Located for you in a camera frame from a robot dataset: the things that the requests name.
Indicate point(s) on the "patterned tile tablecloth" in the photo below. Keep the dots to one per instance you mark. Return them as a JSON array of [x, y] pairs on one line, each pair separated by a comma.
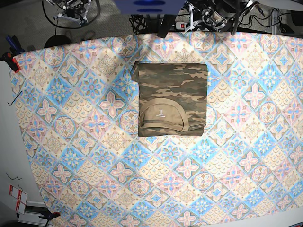
[[77, 108]]

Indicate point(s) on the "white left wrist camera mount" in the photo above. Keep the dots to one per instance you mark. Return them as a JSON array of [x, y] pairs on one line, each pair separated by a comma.
[[196, 22]]

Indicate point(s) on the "white power strip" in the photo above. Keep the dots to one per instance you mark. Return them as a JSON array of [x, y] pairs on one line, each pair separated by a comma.
[[182, 26]]

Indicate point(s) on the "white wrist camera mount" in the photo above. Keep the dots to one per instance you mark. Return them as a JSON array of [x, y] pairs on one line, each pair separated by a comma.
[[196, 22], [76, 15]]

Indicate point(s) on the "camouflage T-shirt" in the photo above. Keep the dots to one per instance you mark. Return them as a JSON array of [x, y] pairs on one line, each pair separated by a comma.
[[172, 98]]

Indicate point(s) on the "black wire basket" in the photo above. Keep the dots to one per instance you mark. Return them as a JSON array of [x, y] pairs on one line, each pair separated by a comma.
[[138, 24]]

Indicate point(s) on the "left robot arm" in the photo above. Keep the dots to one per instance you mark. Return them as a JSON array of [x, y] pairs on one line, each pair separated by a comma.
[[240, 7]]

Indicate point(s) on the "blue orange bottom clamp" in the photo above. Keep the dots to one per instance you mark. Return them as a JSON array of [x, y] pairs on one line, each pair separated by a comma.
[[48, 216]]

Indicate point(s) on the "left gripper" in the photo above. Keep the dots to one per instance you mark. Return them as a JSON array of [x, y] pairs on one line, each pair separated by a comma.
[[219, 18]]

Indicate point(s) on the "red white label card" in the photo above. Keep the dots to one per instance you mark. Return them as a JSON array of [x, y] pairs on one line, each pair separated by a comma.
[[20, 198]]

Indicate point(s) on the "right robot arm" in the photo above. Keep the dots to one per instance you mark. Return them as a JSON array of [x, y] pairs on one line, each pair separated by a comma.
[[70, 4]]

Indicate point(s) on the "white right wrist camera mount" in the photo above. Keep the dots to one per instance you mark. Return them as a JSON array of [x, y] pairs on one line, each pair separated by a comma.
[[76, 15]]

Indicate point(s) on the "red black clamp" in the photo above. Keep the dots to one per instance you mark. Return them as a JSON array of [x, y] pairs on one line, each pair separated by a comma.
[[11, 61]]

